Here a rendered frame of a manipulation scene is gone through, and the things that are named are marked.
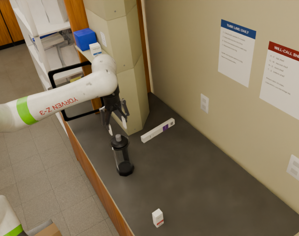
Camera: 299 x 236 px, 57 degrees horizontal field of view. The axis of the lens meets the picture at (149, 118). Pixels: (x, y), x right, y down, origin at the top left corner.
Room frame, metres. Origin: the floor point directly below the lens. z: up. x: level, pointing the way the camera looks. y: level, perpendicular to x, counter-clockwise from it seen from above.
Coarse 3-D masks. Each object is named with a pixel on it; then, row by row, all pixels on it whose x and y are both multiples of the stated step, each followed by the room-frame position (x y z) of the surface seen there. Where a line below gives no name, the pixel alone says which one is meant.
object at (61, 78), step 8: (48, 72) 1.58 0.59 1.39; (64, 72) 1.61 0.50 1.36; (72, 72) 1.62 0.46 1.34; (80, 72) 1.64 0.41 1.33; (88, 72) 1.65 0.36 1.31; (56, 80) 1.59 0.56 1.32; (64, 80) 1.60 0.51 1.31; (72, 80) 1.62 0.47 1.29; (80, 104) 1.62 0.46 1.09; (88, 104) 1.64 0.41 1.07; (96, 104) 1.65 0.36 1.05; (72, 112) 1.60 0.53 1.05; (80, 112) 1.61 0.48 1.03
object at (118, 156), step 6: (126, 144) 1.08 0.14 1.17; (114, 150) 1.07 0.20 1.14; (120, 150) 1.06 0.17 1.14; (126, 150) 1.07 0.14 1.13; (114, 156) 1.09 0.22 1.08; (120, 156) 1.06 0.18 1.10; (126, 156) 1.07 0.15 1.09; (120, 162) 1.06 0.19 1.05; (126, 162) 1.07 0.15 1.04; (120, 168) 1.07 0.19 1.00; (126, 168) 1.06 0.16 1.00
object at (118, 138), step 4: (116, 136) 1.10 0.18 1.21; (120, 136) 1.10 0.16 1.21; (112, 140) 1.11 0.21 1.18; (116, 140) 1.10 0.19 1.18; (120, 140) 1.10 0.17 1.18; (124, 140) 1.09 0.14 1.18; (112, 144) 1.08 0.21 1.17; (116, 144) 1.07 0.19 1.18; (120, 144) 1.07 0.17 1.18; (124, 144) 1.08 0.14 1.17
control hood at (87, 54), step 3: (78, 48) 1.59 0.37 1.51; (81, 51) 1.55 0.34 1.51; (84, 51) 1.54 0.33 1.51; (87, 51) 1.54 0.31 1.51; (90, 51) 1.53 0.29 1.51; (102, 51) 1.51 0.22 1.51; (84, 54) 1.49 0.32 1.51; (87, 54) 1.49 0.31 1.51; (90, 54) 1.48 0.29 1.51; (108, 54) 1.46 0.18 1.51; (87, 57) 1.45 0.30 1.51; (90, 57) 1.45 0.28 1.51; (93, 57) 1.44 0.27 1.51; (90, 60) 1.41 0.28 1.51
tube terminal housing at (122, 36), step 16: (96, 16) 1.53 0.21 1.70; (128, 16) 1.49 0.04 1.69; (96, 32) 1.58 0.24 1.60; (112, 32) 1.41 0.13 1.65; (128, 32) 1.45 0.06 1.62; (112, 48) 1.41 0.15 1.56; (128, 48) 1.45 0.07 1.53; (128, 64) 1.44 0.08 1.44; (128, 80) 1.43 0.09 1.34; (144, 80) 1.61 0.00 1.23; (128, 96) 1.43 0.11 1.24; (144, 96) 1.57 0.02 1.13; (112, 112) 1.61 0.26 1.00; (144, 112) 1.53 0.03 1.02; (128, 128) 1.41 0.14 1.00
